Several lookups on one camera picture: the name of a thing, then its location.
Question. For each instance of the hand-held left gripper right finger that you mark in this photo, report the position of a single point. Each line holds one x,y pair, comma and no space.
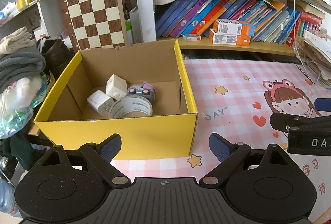
219,147

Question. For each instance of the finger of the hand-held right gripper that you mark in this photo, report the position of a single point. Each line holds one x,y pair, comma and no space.
287,120
323,105

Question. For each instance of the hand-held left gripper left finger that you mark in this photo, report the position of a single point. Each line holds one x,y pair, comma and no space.
111,147

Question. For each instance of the yellow cardboard box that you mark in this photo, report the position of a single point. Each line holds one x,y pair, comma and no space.
142,133

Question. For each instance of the white usb charger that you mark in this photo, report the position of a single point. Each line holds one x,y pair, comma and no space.
98,101

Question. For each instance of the grey tape roll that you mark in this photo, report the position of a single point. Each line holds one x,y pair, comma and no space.
139,107

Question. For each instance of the white cube power adapter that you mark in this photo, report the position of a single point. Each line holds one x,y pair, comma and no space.
115,84

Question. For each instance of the grey toy car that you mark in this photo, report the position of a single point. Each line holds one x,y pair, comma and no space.
141,90

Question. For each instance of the stack of loose papers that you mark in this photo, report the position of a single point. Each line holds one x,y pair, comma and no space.
316,56

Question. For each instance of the pink checked desk mat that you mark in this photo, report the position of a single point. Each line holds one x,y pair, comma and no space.
232,79

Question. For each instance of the wooden bookshelf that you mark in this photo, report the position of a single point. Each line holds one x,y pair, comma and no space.
232,48

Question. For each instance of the orange box white label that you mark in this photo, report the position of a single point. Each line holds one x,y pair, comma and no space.
232,27
227,40

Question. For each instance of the white plush in iridescent wrap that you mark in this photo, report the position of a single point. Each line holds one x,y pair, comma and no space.
18,94

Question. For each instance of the brown leather boot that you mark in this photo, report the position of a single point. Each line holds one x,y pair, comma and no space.
55,56

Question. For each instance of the small white flat box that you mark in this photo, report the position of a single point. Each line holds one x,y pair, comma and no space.
192,37

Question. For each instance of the clear plastic water bottle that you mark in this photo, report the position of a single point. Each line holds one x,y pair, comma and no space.
6,198

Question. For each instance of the grey folded blanket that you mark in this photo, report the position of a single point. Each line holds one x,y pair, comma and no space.
18,63

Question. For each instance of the brown wooden chessboard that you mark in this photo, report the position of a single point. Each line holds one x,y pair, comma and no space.
95,12

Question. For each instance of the row of colourful books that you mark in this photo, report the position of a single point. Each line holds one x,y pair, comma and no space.
196,12

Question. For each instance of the beige folded cloth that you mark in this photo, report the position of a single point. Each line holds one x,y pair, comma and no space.
13,40

